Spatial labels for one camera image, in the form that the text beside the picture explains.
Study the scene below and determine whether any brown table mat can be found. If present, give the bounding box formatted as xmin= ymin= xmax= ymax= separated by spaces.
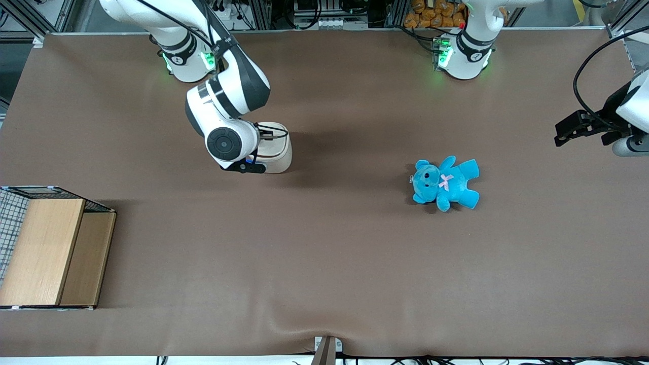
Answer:
xmin=0 ymin=28 xmax=649 ymax=358

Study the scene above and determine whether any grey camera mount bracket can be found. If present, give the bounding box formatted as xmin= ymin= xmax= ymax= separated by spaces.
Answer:
xmin=311 ymin=336 xmax=343 ymax=365

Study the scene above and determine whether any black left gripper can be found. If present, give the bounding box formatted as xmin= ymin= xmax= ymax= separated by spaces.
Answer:
xmin=554 ymin=84 xmax=634 ymax=148

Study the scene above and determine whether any brown plush toys pile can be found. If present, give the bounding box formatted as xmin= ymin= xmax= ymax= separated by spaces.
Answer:
xmin=404 ymin=0 xmax=468 ymax=29

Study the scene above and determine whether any white power strip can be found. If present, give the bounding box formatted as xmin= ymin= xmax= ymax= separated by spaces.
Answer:
xmin=213 ymin=4 xmax=240 ymax=22

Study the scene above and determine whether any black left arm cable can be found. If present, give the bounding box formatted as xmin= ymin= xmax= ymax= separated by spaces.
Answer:
xmin=573 ymin=30 xmax=649 ymax=133

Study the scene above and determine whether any aluminium frame post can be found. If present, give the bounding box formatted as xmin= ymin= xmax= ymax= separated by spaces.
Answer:
xmin=0 ymin=0 xmax=77 ymax=44
xmin=606 ymin=0 xmax=649 ymax=71

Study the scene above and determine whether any wooden shelf with wire mesh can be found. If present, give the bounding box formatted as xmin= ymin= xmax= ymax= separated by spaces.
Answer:
xmin=0 ymin=186 xmax=117 ymax=310

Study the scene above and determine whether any blue teddy bear plush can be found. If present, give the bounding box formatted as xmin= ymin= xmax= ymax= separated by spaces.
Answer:
xmin=410 ymin=156 xmax=480 ymax=212

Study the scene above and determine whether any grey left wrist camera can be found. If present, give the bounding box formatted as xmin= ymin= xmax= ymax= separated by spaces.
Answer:
xmin=612 ymin=134 xmax=649 ymax=157

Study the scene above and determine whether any white lidded trash can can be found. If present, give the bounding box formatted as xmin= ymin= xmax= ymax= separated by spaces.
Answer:
xmin=253 ymin=122 xmax=293 ymax=174

